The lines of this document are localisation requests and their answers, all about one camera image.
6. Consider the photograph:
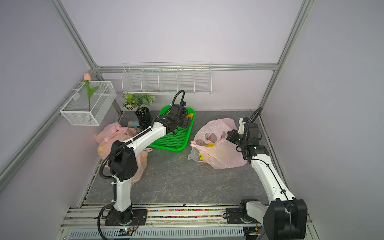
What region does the plain pink plastic bag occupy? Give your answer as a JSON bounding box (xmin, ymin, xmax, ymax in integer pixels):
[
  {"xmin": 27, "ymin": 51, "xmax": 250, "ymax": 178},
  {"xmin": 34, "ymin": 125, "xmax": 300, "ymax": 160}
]
[{"xmin": 188, "ymin": 118, "xmax": 247, "ymax": 170}]

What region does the pink peach printed bag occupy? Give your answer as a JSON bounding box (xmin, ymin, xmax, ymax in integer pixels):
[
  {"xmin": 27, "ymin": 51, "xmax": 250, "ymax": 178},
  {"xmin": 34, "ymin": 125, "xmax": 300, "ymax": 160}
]
[{"xmin": 100, "ymin": 147, "xmax": 153, "ymax": 185}]

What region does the yellow banana bunch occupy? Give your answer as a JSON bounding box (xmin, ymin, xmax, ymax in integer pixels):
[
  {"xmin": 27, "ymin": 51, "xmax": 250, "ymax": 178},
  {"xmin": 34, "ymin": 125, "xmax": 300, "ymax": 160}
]
[{"xmin": 199, "ymin": 144, "xmax": 215, "ymax": 162}]

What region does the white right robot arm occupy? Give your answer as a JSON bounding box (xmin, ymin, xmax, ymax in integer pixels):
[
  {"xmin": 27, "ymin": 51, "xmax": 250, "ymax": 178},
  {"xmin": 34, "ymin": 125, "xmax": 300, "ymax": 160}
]
[{"xmin": 227, "ymin": 118, "xmax": 308, "ymax": 240}]

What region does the green plastic basket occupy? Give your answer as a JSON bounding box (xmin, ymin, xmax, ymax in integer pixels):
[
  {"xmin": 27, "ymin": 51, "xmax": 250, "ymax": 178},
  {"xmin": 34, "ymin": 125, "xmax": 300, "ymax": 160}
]
[{"xmin": 150, "ymin": 108, "xmax": 196, "ymax": 153}]

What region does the black ceramic vase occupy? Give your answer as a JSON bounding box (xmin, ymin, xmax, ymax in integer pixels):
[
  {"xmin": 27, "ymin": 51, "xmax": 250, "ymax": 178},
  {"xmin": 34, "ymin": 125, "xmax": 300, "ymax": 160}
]
[{"xmin": 135, "ymin": 107, "xmax": 153, "ymax": 130}]

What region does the green variegated artificial plant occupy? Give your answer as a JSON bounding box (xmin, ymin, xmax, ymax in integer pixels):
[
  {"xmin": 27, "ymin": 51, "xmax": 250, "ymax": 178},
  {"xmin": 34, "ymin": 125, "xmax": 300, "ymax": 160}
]
[{"xmin": 123, "ymin": 93, "xmax": 156, "ymax": 116}]

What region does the artificial pink tulip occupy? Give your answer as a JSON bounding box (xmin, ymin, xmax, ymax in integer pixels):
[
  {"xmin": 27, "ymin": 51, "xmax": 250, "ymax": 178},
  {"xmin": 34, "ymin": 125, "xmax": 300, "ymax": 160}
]
[{"xmin": 84, "ymin": 73, "xmax": 99, "ymax": 111}]

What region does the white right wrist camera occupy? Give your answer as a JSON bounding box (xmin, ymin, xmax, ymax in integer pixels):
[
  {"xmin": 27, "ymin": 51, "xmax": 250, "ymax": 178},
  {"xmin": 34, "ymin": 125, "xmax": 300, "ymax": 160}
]
[{"xmin": 238, "ymin": 117, "xmax": 249, "ymax": 135}]

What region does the white wire wall shelf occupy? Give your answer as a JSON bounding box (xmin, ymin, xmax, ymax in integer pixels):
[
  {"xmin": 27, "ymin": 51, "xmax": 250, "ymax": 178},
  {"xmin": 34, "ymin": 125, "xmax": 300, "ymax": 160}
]
[{"xmin": 121, "ymin": 62, "xmax": 212, "ymax": 95}]

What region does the white wire wall basket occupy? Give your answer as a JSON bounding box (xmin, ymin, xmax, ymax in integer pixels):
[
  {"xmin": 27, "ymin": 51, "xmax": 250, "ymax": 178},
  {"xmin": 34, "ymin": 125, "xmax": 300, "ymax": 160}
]
[{"xmin": 60, "ymin": 81, "xmax": 117, "ymax": 126}]

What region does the black corrugated cable conduit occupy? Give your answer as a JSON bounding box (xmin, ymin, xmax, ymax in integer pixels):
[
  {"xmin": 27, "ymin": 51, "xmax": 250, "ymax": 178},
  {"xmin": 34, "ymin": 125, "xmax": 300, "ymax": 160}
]
[{"xmin": 96, "ymin": 89, "xmax": 186, "ymax": 240}]

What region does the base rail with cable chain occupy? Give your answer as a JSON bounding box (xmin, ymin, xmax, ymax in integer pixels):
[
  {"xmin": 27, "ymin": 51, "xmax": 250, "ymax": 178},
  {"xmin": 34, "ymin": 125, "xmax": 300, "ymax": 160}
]
[{"xmin": 55, "ymin": 204, "xmax": 267, "ymax": 240}]

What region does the aluminium frame profile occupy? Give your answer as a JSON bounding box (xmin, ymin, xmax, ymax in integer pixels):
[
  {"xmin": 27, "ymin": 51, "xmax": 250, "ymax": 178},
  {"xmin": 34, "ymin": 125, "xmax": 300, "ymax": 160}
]
[{"xmin": 1, "ymin": 1, "xmax": 315, "ymax": 191}]

